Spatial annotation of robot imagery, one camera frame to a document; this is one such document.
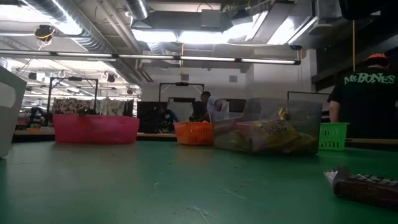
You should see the person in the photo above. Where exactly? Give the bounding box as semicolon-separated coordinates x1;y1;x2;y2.
158;105;180;134
326;52;398;139
189;90;223;123

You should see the grey fabric panel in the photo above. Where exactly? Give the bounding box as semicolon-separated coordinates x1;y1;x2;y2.
167;98;194;123

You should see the orange plastic basket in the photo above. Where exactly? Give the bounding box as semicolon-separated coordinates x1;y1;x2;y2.
173;120;215;147

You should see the black monitor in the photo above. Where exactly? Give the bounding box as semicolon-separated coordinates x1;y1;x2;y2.
136;100;169;134

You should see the long ceiling tube light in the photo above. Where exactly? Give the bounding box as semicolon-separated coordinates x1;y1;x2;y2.
0;49;302;66

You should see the pale cloth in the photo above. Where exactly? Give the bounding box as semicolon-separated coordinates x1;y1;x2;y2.
93;98;127;116

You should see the pink plastic bin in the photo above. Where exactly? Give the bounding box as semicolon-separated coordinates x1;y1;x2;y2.
53;114;141;145

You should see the smoky transparent plastic bin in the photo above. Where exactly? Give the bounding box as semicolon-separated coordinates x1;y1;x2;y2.
211;97;323;156

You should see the patterned cloth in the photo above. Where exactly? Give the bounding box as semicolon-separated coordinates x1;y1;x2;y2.
51;97;94;116

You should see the green plastic basket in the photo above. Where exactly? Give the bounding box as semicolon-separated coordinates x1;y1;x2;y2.
317;121;349;152

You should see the white ventilation unit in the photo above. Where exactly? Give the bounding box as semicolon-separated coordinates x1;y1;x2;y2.
315;0;343;20

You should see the brown Hershey's packet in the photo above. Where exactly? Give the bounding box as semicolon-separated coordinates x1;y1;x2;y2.
323;166;398;212

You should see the black camera frame stand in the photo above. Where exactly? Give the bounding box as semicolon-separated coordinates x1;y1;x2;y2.
47;77;100;116
159;82;205;103

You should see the silver ventilation duct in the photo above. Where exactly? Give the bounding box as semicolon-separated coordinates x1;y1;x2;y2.
24;0;147;85

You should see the black ceiling cable reel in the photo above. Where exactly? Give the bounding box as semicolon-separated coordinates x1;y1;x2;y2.
33;24;56;43

